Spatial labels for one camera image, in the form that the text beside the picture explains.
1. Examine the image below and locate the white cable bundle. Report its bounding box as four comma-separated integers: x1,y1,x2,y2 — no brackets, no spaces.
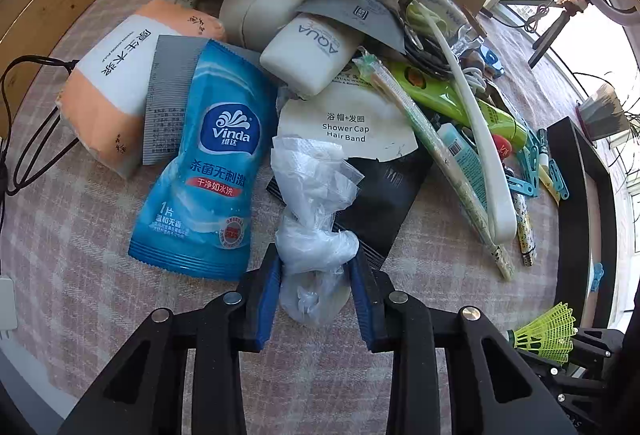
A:
460,65,488,90

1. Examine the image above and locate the wrapped toothbrush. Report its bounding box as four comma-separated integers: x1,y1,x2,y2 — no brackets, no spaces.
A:
352,47,516,281

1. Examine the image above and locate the black packet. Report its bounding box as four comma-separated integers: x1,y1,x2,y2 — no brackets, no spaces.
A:
266,145,436,271

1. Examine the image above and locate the blue wet wipe packet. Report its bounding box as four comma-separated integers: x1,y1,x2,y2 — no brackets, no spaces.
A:
127,40,278,281

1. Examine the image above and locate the green tube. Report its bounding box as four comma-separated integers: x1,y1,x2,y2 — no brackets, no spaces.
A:
387,60,528,150

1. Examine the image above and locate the clear plastic bag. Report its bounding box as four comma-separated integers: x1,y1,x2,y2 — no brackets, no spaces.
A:
272,135,366,326

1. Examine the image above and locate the black tray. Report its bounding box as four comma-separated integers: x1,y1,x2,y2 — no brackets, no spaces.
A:
547,117,626,331

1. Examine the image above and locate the yellow patterned pen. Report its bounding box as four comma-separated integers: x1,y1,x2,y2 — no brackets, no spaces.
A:
510,190,538,266

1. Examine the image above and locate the grey foil sachet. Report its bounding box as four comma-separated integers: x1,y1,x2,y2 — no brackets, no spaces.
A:
142,35,211,166
295,0,407,56

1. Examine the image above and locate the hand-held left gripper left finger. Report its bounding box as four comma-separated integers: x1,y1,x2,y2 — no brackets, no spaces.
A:
57,242,283,435

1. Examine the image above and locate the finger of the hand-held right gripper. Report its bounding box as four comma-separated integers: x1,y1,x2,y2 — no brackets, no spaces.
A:
522,329,626,418

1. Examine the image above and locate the black cable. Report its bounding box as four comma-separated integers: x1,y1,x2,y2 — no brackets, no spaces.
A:
0,56,81,196

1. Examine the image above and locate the potted plant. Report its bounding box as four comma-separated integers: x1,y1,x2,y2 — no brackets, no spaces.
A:
575,82,638,140

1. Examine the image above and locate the green shuttlecock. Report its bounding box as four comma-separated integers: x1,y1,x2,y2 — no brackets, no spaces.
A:
507,302,576,363

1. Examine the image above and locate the white lotion bottle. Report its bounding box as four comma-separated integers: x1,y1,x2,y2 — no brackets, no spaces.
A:
259,12,366,96

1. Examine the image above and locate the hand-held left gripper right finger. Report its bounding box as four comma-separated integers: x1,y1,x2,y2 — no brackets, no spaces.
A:
348,250,583,435

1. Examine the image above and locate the teal tube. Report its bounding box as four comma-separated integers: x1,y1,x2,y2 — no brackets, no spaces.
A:
437,122,488,210

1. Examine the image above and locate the white shower cap packet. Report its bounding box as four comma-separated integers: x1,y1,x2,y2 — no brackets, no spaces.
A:
276,80,418,162

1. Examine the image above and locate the white shoehorn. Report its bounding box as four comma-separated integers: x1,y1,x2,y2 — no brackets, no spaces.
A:
412,0,518,243

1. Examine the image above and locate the orange and white tissue pack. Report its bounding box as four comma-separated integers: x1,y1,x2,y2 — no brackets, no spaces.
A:
55,0,228,180

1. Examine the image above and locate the light green cloth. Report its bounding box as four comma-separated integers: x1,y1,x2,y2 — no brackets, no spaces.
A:
405,0,451,28

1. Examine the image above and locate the white charger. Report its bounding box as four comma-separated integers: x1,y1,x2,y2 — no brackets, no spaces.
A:
218,0,312,50

